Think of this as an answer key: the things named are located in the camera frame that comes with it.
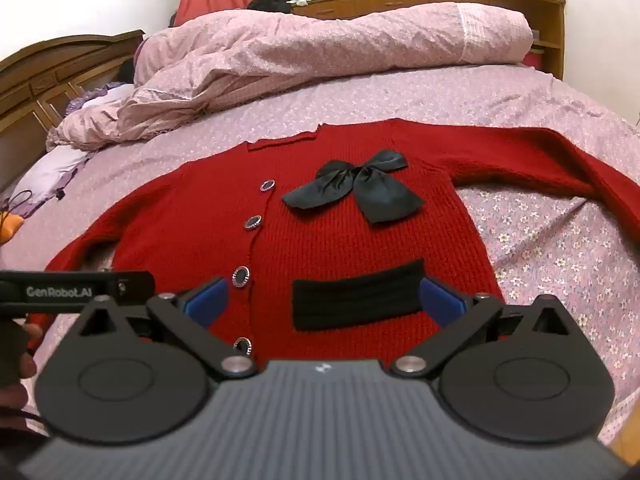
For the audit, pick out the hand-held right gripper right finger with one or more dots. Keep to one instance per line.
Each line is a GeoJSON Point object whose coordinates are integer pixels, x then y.
{"type": "Point", "coordinates": [440, 303]}

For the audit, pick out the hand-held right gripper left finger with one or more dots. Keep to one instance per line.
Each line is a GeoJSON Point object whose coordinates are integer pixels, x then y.
{"type": "Point", "coordinates": [207, 301]}

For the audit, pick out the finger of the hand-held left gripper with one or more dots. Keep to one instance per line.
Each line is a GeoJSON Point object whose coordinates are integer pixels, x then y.
{"type": "Point", "coordinates": [137, 287]}

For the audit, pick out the red knit cardigan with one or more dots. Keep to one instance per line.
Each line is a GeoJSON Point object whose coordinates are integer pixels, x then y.
{"type": "Point", "coordinates": [350, 245]}

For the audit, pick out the person's left hand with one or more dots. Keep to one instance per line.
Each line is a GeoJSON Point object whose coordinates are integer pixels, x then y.
{"type": "Point", "coordinates": [29, 366]}

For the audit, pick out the orange object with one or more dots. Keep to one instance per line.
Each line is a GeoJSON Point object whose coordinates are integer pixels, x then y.
{"type": "Point", "coordinates": [7, 227]}

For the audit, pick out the lilac pillow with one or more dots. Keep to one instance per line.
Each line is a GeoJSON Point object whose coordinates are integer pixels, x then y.
{"type": "Point", "coordinates": [50, 170]}

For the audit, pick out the pink floral bed sheet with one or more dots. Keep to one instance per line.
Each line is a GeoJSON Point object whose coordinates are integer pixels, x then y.
{"type": "Point", "coordinates": [550, 250]}

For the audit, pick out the purple ruffled pillow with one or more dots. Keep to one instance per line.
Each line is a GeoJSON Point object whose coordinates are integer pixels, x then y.
{"type": "Point", "coordinates": [100, 98]}

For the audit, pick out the dark wooden headboard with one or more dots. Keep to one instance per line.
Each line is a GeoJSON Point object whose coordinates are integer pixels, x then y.
{"type": "Point", "coordinates": [30, 90]}

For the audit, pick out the red box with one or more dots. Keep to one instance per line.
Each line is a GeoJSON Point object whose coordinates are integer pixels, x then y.
{"type": "Point", "coordinates": [534, 59]}

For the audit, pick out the pink floral quilt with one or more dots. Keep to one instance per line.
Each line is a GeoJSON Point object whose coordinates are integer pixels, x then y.
{"type": "Point", "coordinates": [300, 50]}

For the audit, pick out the wooden shelf cabinet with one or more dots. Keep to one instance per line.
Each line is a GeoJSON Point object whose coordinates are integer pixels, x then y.
{"type": "Point", "coordinates": [547, 25]}

